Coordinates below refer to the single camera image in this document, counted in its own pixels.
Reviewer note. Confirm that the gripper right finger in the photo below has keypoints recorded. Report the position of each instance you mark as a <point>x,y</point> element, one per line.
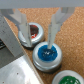
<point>55,23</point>

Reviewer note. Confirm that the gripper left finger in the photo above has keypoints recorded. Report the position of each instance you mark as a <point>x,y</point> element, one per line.
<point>20,24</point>

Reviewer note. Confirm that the red button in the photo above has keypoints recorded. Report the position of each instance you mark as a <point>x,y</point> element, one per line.
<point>32,32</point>

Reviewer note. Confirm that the green button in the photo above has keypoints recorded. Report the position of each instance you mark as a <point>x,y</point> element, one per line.
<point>70,78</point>

